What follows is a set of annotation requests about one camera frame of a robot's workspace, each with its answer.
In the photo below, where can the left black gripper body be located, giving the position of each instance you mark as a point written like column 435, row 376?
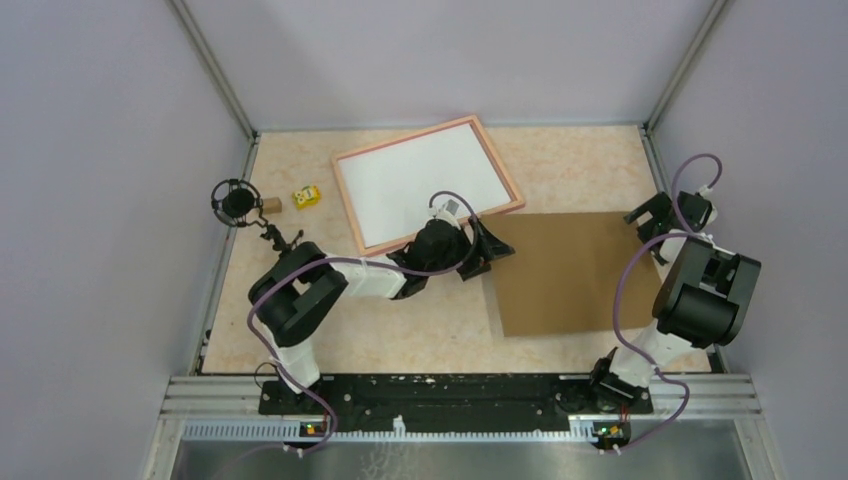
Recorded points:
column 459, row 252

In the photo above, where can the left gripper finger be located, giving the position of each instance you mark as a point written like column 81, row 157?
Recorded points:
column 489, row 247
column 473, row 268

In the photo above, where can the pink wooden picture frame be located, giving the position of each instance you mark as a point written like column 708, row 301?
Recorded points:
column 510, row 192

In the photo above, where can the blue mountain landscape photo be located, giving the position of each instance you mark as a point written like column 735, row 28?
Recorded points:
column 417, row 185

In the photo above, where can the brown cardboard backing board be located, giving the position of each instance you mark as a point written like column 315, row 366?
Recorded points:
column 563, row 275

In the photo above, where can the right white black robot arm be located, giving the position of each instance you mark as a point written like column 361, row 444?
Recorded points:
column 702, row 302

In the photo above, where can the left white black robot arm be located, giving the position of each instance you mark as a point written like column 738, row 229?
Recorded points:
column 294, row 297

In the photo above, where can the yellow toy cube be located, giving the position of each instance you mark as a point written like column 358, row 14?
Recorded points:
column 305, row 197

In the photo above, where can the small wooden block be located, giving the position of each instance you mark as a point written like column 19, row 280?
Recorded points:
column 272, row 205

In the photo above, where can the black microphone on tripod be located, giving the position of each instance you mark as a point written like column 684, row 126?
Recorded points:
column 236, row 203

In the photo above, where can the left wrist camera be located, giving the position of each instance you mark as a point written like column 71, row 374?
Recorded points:
column 446, row 212

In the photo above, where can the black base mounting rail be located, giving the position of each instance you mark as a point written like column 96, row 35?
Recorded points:
column 447, row 403

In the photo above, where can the white cable duct strip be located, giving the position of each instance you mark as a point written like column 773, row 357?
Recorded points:
column 292, row 431

